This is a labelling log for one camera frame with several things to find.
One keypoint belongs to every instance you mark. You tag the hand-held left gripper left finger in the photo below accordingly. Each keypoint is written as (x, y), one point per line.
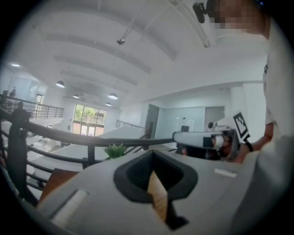
(96, 206)

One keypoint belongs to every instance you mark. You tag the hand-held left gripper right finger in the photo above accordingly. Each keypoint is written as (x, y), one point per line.
(206, 195)

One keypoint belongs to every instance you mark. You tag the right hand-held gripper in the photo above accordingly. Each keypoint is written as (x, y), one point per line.
(241, 126)

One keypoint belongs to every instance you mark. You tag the person's right forearm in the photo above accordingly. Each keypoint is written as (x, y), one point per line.
(264, 140)

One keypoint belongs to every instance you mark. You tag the person's right hand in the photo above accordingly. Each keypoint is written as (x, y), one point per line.
(227, 147)

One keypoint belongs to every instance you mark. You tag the grey door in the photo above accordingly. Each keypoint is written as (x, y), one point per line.
(152, 121)

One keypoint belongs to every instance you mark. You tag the wooden table with hairpin legs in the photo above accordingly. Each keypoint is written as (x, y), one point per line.
(57, 181)

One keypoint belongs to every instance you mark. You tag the white vase with green plant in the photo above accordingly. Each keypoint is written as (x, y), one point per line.
(114, 151)

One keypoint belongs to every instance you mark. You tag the dark wrist band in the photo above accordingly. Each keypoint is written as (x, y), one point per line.
(249, 144)

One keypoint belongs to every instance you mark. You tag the black metal railing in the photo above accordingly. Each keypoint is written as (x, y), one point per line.
(69, 137)

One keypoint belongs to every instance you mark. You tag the dome pendant lamp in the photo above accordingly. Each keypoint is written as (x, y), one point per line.
(113, 96)
(60, 84)
(108, 104)
(76, 96)

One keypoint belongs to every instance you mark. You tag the large glass window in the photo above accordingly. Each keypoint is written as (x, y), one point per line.
(89, 119)

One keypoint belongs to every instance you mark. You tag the person's white shirt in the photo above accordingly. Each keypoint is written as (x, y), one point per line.
(280, 91)

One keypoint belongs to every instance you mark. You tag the distant black railing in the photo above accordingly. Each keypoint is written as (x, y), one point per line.
(46, 111)

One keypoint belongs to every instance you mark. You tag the small metal ceiling pendant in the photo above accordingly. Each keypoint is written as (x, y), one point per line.
(120, 41)

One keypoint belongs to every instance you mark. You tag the person's head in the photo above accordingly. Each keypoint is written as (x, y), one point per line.
(243, 16)

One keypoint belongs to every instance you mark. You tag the grey wall panel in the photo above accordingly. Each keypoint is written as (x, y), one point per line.
(214, 117)

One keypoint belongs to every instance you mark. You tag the black head-mounted camera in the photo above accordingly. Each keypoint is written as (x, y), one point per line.
(202, 11)

